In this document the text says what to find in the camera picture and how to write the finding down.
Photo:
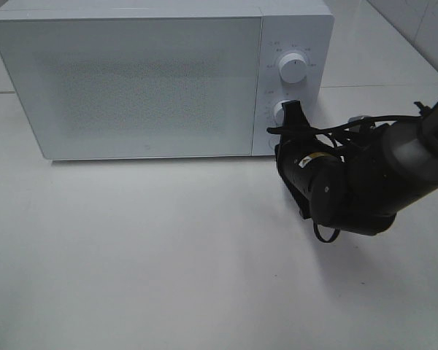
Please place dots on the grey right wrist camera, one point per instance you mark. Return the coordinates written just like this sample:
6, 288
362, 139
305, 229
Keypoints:
365, 125

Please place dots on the white microwave door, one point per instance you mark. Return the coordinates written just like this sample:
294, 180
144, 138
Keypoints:
111, 89

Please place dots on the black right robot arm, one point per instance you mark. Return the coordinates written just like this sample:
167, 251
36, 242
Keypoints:
357, 176

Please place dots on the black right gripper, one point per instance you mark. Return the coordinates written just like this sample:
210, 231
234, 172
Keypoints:
307, 166

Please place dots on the white microwave oven body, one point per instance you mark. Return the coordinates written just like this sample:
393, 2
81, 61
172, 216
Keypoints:
112, 80

